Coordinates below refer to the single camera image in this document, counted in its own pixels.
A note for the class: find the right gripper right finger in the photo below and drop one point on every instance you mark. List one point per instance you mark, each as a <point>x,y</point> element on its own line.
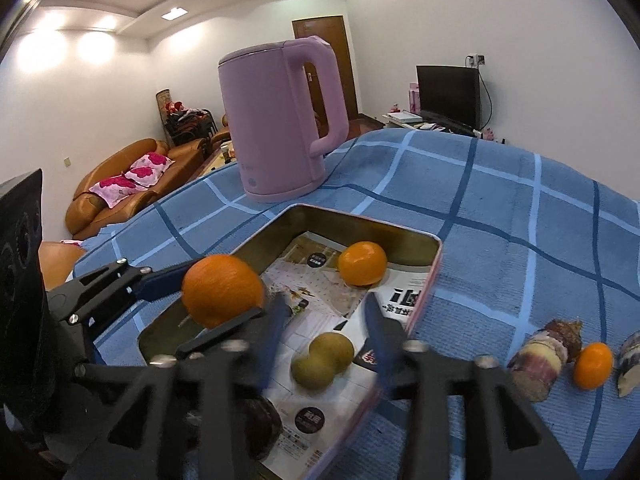
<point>504,436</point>

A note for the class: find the medium orange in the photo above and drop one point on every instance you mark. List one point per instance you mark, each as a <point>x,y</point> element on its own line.
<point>362,264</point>

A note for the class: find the wooden coffee table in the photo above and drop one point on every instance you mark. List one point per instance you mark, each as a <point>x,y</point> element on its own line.
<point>224,155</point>

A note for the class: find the pink metal tin tray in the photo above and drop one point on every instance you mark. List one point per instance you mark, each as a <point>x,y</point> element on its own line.
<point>310,309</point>

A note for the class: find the pink floral cushion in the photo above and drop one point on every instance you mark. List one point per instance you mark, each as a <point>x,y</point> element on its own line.
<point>144,173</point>

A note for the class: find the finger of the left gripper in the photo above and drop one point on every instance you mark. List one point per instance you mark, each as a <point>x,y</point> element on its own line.
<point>212,339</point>
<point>101,297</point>

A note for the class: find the white TV stand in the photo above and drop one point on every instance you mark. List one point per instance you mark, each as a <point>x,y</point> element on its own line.
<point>438,123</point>

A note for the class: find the brown leather sofa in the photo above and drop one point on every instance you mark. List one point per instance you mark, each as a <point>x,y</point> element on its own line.
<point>87,213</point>

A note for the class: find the small yellow-brown pear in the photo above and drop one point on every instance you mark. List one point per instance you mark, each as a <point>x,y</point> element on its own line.
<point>313,372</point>

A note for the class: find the black television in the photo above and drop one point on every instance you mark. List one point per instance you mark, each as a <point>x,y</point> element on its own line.
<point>452,92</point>

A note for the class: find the small orange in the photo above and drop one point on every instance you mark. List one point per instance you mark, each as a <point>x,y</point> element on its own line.
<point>593,366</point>

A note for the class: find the blue plaid tablecloth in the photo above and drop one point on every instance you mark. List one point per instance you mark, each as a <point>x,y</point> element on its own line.
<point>526,239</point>

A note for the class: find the large orange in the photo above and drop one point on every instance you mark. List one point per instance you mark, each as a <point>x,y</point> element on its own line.
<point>219,288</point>

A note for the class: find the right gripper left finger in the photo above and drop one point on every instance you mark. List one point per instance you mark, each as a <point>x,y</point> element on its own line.
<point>161,416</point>

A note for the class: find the printed paper liner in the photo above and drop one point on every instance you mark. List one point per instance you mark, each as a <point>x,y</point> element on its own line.
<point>330,339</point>

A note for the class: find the pink electric kettle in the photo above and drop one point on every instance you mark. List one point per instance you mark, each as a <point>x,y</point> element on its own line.
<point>285,108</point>

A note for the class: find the wrinkled brown passion fruit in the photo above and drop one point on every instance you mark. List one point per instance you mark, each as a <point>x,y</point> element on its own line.
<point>263,426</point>

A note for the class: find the round brown-green pear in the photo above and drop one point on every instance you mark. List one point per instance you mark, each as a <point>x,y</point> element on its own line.
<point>334,347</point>

